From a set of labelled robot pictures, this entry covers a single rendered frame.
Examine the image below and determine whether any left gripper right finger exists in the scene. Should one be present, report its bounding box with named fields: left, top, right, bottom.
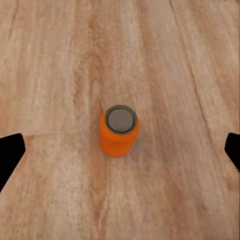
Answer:
left=224, top=132, right=240, bottom=172

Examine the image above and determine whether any can of soda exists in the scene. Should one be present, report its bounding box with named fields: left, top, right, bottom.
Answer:
left=99, top=104, right=140, bottom=158

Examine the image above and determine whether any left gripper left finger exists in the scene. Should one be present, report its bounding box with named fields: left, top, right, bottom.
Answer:
left=0, top=133, right=26, bottom=192

